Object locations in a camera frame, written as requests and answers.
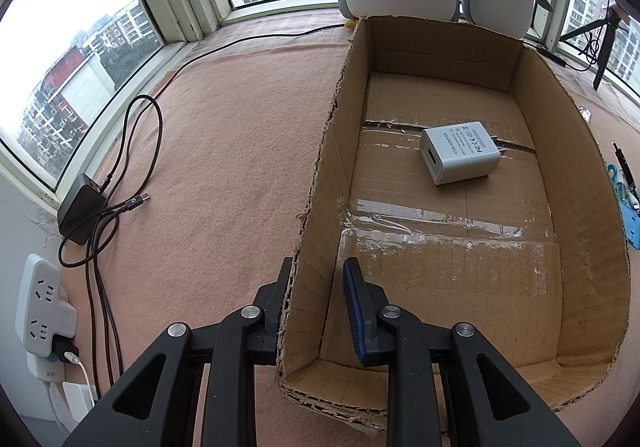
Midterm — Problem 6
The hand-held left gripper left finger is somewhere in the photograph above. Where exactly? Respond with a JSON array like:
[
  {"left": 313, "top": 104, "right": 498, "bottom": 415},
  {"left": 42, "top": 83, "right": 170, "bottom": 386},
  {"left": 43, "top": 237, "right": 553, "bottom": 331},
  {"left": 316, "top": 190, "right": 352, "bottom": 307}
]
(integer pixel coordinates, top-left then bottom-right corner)
[{"left": 62, "top": 257, "right": 295, "bottom": 447}]

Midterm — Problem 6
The black plug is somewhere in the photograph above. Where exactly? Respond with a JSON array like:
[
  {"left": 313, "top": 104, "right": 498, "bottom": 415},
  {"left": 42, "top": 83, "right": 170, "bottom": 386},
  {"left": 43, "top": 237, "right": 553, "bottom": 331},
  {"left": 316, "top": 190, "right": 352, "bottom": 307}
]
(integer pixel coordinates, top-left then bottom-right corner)
[{"left": 52, "top": 337, "right": 82, "bottom": 366}]

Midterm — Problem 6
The dark looped charging cable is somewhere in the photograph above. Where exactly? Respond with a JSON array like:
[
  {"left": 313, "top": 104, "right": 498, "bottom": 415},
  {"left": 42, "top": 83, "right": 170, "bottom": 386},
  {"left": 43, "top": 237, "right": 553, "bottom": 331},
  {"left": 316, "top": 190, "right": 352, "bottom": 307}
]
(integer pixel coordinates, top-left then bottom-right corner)
[{"left": 57, "top": 96, "right": 165, "bottom": 390}]

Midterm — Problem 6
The pink felt blanket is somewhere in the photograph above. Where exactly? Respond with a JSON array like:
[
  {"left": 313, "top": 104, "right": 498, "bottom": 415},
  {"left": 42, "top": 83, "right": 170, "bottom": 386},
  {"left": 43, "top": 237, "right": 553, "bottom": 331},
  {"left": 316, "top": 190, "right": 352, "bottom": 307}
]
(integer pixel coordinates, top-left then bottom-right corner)
[{"left": 50, "top": 10, "right": 640, "bottom": 447}]

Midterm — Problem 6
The long thin black cable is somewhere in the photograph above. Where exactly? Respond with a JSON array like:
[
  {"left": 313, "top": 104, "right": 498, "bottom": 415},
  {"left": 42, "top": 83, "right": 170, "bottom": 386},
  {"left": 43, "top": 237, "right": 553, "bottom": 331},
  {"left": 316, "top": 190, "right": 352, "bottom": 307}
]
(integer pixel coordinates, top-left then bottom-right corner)
[{"left": 150, "top": 22, "right": 353, "bottom": 98}]

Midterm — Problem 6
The black power adapter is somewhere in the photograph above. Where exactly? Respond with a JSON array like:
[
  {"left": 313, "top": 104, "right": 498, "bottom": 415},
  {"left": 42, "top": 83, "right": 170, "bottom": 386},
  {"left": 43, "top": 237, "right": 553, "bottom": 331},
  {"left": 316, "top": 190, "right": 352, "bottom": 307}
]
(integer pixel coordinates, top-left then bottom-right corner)
[{"left": 57, "top": 174, "right": 109, "bottom": 246}]

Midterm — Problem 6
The white wall socket adapter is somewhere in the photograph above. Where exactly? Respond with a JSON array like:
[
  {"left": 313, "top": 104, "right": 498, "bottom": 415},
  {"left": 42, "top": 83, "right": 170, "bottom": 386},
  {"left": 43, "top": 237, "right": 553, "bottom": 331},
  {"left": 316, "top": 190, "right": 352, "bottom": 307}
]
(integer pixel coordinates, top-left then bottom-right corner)
[{"left": 15, "top": 253, "right": 79, "bottom": 358}]

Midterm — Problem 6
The black bar-shaped device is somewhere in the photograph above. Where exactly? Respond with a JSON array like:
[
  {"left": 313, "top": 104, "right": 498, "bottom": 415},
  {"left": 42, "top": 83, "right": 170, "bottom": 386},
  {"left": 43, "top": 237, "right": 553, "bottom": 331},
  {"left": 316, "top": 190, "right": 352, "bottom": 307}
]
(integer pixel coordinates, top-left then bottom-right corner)
[{"left": 536, "top": 44, "right": 569, "bottom": 69}]

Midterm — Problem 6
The thin white cable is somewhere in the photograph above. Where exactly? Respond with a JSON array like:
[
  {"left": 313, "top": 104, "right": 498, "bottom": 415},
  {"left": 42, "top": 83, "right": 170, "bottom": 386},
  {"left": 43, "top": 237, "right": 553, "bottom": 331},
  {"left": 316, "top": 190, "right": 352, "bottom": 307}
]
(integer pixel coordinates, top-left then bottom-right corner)
[{"left": 74, "top": 358, "right": 99, "bottom": 409}]

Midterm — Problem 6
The black tripod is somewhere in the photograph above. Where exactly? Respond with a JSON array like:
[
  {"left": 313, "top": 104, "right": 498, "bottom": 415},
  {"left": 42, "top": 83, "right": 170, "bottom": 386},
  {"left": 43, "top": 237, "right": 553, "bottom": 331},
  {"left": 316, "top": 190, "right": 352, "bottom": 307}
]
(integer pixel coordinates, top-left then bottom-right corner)
[{"left": 560, "top": 0, "right": 632, "bottom": 91}]

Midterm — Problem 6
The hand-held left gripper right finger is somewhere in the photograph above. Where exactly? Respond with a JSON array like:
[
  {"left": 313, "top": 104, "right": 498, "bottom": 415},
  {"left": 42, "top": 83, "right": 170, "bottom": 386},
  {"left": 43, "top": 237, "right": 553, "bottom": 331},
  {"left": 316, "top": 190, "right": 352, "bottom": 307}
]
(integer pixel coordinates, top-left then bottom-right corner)
[{"left": 342, "top": 257, "right": 583, "bottom": 447}]

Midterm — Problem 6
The white wall adapter block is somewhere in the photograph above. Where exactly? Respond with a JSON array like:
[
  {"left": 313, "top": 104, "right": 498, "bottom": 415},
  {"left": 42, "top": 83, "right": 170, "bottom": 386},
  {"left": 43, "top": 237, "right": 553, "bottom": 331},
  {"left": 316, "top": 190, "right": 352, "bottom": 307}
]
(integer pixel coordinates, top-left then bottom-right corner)
[{"left": 27, "top": 352, "right": 101, "bottom": 424}]

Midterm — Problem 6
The cardboard box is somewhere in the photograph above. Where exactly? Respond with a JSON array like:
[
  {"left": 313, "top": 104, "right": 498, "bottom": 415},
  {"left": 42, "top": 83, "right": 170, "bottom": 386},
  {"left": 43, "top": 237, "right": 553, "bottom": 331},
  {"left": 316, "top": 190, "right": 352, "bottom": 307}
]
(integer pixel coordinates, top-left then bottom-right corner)
[{"left": 276, "top": 14, "right": 632, "bottom": 434}]

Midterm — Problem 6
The white USB wall charger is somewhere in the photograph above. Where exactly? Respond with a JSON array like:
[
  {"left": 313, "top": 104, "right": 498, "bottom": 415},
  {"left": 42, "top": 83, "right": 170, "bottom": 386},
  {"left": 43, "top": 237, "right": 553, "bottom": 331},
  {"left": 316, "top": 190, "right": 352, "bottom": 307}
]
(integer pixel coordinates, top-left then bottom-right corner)
[{"left": 419, "top": 121, "right": 506, "bottom": 186}]

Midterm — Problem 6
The black marker pen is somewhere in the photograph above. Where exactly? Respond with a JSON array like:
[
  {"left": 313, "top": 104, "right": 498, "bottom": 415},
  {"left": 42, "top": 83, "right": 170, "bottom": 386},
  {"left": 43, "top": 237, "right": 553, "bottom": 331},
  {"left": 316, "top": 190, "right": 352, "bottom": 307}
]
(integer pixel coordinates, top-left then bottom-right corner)
[{"left": 612, "top": 142, "right": 639, "bottom": 189}]

